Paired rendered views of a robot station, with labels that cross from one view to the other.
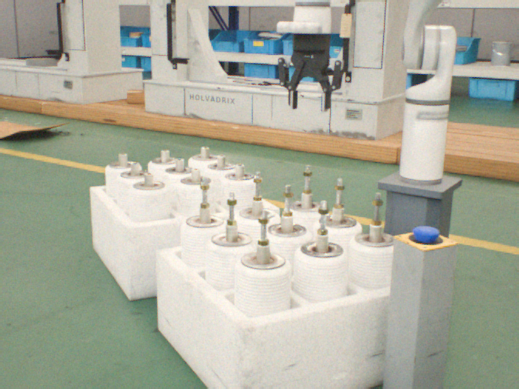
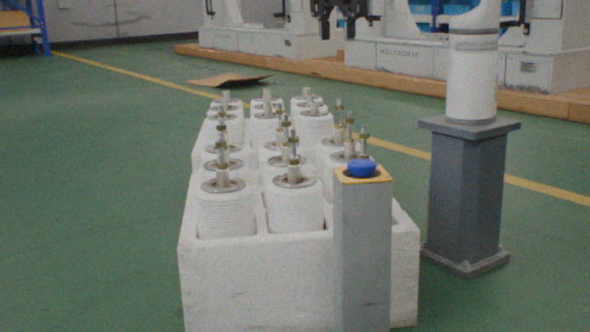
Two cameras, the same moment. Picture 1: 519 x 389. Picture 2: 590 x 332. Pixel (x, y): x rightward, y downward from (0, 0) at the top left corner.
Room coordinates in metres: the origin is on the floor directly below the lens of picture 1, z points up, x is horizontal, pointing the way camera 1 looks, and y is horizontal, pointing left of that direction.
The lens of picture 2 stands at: (0.23, -0.47, 0.56)
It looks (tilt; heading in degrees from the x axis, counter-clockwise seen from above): 17 degrees down; 23
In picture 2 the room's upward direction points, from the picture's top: 2 degrees counter-clockwise
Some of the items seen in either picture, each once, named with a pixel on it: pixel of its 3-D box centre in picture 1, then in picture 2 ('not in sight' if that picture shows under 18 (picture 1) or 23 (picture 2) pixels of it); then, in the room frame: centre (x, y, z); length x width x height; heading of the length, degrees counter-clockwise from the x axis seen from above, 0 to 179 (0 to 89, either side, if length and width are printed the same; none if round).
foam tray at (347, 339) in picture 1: (284, 308); (290, 241); (1.18, -0.06, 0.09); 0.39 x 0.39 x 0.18; 29
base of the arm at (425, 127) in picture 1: (423, 141); (471, 77); (1.40, -0.36, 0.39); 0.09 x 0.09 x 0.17; 57
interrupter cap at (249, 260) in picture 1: (262, 261); (223, 185); (1.02, -0.01, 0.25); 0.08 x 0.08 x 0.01
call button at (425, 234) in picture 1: (425, 235); (362, 169); (0.97, -0.26, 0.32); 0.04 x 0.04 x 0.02
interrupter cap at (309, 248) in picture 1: (321, 249); (294, 181); (1.08, -0.11, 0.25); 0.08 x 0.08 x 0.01
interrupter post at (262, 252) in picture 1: (262, 253); (223, 177); (1.02, -0.01, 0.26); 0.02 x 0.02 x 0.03
